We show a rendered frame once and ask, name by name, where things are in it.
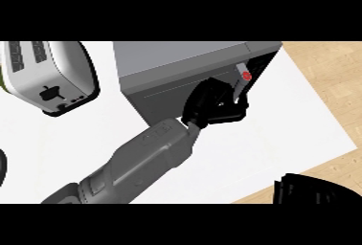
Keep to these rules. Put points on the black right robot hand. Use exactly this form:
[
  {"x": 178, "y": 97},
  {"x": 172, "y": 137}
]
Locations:
[{"x": 311, "y": 191}]

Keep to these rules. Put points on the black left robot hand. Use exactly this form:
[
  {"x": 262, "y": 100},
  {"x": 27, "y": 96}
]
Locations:
[{"x": 207, "y": 105}]

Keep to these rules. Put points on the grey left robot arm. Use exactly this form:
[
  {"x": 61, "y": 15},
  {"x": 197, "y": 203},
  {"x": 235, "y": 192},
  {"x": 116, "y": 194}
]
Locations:
[{"x": 141, "y": 156}]

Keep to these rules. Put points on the grey microwave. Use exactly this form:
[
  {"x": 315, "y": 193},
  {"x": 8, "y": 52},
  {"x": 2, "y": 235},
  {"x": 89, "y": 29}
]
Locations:
[{"x": 170, "y": 70}]

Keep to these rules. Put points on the white and black toaster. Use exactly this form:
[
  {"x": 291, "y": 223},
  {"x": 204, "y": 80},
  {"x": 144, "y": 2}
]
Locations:
[{"x": 48, "y": 73}]

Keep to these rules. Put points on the black round object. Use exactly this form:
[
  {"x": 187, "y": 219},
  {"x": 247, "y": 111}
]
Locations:
[{"x": 2, "y": 167}]

